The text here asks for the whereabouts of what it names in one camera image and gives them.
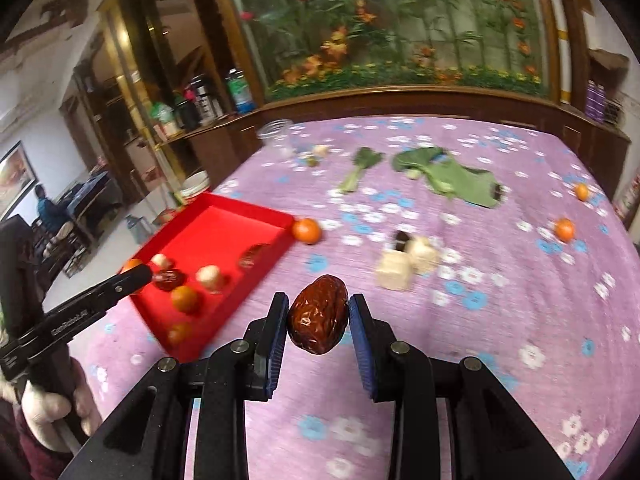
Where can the small orange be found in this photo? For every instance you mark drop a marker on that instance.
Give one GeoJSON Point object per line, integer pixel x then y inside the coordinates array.
{"type": "Point", "coordinates": [582, 192]}
{"type": "Point", "coordinates": [184, 298]}

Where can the dark grape by cubes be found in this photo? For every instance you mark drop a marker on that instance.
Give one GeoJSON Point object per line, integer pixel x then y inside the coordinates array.
{"type": "Point", "coordinates": [402, 238]}

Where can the black steel thermos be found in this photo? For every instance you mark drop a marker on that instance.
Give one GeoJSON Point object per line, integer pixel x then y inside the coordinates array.
{"type": "Point", "coordinates": [208, 105]}

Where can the dark date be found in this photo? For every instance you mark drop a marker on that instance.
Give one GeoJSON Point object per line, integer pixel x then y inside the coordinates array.
{"type": "Point", "coordinates": [169, 279]}

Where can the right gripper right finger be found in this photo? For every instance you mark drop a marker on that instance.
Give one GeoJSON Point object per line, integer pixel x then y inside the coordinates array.
{"type": "Point", "coordinates": [491, 436]}

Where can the beige sugarcane cube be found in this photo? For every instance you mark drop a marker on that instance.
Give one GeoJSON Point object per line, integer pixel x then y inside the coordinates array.
{"type": "Point", "coordinates": [394, 271]}

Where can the purple bottles on shelf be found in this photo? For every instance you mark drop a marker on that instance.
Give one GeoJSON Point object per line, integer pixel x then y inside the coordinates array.
{"type": "Point", "coordinates": [595, 102]}

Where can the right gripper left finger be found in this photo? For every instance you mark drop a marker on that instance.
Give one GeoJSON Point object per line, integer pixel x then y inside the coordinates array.
{"type": "Point", "coordinates": [146, 436]}

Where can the dark grape on leaf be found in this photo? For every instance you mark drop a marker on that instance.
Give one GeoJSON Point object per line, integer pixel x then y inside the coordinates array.
{"type": "Point", "coordinates": [496, 191]}

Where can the beige chunk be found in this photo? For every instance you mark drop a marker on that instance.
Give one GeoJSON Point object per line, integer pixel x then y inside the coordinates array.
{"type": "Point", "coordinates": [210, 277]}
{"type": "Point", "coordinates": [320, 150]}

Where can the green water bottle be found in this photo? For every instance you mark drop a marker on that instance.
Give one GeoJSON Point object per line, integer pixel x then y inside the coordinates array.
{"type": "Point", "coordinates": [240, 91]}

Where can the red shallow box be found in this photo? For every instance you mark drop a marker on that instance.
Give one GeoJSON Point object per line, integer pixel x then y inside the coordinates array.
{"type": "Point", "coordinates": [244, 240]}

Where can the clear plastic cup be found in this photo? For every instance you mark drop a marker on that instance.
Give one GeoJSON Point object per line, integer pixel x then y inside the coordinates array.
{"type": "Point", "coordinates": [276, 139]}

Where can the left hand white glove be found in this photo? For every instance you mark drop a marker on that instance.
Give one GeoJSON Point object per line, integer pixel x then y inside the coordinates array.
{"type": "Point", "coordinates": [42, 409]}

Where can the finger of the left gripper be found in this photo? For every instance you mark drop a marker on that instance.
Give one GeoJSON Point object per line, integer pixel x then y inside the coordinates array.
{"type": "Point", "coordinates": [115, 284]}

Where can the small green vegetable leaf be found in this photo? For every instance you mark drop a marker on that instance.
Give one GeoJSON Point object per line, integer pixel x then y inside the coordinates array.
{"type": "Point", "coordinates": [364, 159]}

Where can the brown red date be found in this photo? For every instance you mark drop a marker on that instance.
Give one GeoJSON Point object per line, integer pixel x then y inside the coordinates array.
{"type": "Point", "coordinates": [318, 317]}

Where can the purple floral tablecloth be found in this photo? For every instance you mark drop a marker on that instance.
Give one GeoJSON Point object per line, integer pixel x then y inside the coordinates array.
{"type": "Point", "coordinates": [558, 324]}

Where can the flower display glass panel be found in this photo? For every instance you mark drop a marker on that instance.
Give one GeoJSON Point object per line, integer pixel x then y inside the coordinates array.
{"type": "Point", "coordinates": [302, 47]}

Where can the large green vegetable leaves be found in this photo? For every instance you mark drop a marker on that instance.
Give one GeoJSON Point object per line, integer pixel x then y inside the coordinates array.
{"type": "Point", "coordinates": [447, 177]}

